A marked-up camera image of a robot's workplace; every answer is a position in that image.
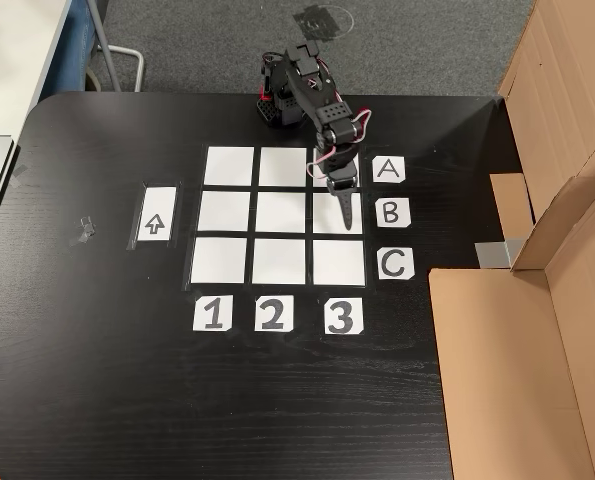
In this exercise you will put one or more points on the white paper grid square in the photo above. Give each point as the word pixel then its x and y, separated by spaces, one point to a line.
pixel 224 212
pixel 339 262
pixel 229 166
pixel 280 212
pixel 282 166
pixel 219 260
pixel 278 261
pixel 324 215
pixel 318 182

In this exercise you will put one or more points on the paper sheet number 2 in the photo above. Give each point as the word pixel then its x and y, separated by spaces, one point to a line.
pixel 274 313

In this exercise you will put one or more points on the black floor tape patch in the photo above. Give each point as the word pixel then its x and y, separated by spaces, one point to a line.
pixel 322 22

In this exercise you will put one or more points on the brown cardboard panel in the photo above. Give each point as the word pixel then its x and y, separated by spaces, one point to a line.
pixel 567 100
pixel 502 375

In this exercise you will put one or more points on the paper sheet letter B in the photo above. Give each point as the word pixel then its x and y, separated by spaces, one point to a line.
pixel 392 213

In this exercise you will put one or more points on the paper sheet letter C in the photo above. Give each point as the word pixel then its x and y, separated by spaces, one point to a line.
pixel 395 264

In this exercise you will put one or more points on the grey metal desk leg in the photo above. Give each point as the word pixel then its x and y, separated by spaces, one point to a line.
pixel 109 50

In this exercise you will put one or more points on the paper sheet letter A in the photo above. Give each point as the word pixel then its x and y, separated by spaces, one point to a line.
pixel 389 170

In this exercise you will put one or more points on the grey tape strip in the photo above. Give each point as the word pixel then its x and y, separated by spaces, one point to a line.
pixel 497 254

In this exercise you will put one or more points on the crumpled clear tape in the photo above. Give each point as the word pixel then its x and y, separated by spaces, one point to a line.
pixel 84 230

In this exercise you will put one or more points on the paper sheet number 3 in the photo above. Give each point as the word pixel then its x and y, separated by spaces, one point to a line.
pixel 343 316

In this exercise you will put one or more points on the paper sheet number 1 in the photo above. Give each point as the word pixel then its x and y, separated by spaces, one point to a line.
pixel 212 313

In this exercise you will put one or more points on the white desk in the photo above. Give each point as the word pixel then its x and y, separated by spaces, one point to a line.
pixel 12 55

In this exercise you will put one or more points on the white arrow paper sheet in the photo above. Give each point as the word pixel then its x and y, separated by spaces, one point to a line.
pixel 156 215

